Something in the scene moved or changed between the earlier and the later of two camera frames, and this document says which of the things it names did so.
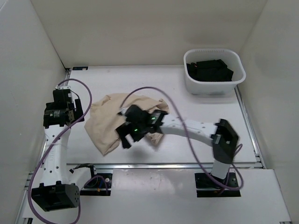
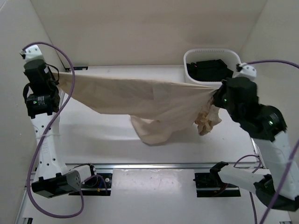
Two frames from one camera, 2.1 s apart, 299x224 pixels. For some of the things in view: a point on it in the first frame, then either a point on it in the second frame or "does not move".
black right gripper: x=124 y=129 -> x=218 y=94
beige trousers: x=103 y=119 -> x=158 y=108
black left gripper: x=78 y=112 -> x=55 y=83
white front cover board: x=160 y=195 does not move
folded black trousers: x=211 y=70 does not move
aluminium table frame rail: x=22 y=207 does not move
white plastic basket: x=232 y=58 does not move
